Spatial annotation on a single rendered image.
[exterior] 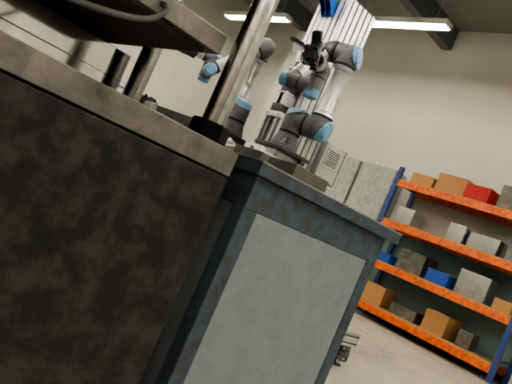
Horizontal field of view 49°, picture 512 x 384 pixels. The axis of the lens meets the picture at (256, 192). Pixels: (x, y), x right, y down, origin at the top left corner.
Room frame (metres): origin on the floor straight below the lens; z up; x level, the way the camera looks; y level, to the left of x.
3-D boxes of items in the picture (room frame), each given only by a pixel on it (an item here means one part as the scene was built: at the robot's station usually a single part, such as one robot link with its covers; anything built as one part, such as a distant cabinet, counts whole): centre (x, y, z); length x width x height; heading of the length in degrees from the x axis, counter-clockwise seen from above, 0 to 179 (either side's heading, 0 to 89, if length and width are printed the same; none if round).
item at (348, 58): (2.91, -0.16, 1.41); 0.15 x 0.12 x 0.55; 66
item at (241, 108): (3.35, 0.28, 1.20); 0.13 x 0.12 x 0.14; 15
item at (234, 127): (3.34, 0.28, 1.09); 0.15 x 0.15 x 0.10
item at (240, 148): (1.99, 0.01, 0.84); 0.20 x 0.15 x 0.07; 132
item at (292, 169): (1.82, -0.10, 0.83); 0.17 x 0.13 x 0.06; 132
